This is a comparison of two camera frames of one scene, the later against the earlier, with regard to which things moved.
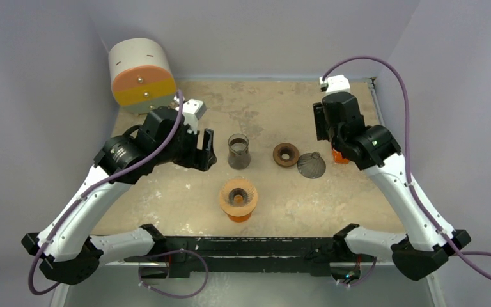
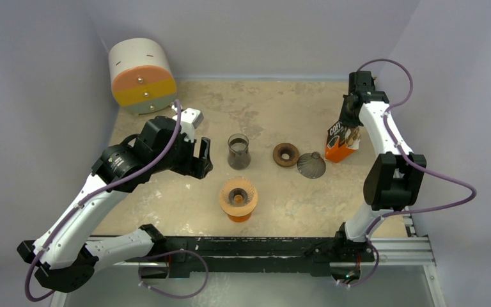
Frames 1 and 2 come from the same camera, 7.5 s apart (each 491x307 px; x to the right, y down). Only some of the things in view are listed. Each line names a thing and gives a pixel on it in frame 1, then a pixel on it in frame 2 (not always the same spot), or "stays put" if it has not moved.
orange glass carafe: x=240 y=219 stays put
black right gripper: x=319 y=121 to x=351 y=109
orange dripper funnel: x=238 y=197 stays put
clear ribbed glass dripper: x=238 y=191 stays put
